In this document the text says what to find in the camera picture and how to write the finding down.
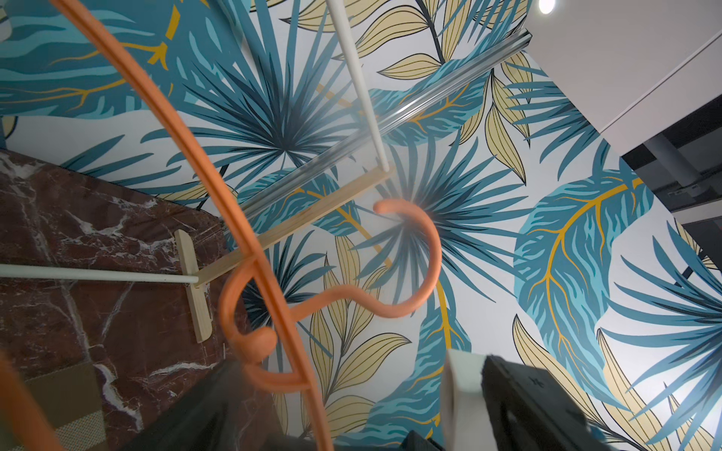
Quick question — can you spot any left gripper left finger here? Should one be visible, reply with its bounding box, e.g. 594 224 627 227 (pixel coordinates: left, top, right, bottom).
122 360 280 450

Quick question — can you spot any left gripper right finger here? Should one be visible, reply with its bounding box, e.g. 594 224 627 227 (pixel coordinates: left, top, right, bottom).
481 355 608 450

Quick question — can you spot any brown checked placemat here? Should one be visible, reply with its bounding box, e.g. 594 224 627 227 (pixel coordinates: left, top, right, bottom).
27 363 109 450

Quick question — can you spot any orange plastic hanger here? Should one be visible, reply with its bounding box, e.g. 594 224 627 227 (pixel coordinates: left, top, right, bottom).
0 0 444 451

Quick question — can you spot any wooden clothes rack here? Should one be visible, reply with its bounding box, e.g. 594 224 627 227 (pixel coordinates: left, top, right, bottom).
0 0 393 344

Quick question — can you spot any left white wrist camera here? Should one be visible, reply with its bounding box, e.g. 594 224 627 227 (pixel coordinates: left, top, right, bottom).
440 350 491 450

